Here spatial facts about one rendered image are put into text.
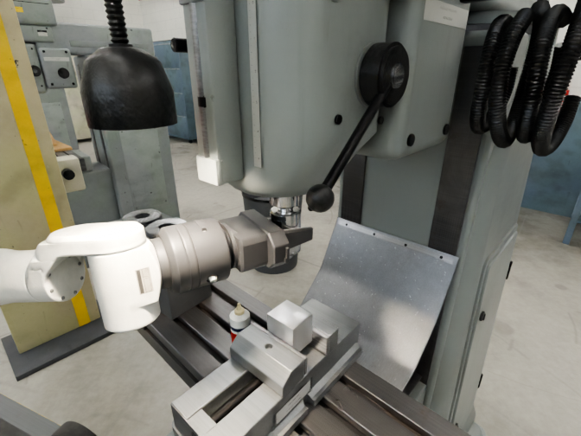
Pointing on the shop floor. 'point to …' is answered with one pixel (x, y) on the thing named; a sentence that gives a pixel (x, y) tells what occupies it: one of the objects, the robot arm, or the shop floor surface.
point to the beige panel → (35, 214)
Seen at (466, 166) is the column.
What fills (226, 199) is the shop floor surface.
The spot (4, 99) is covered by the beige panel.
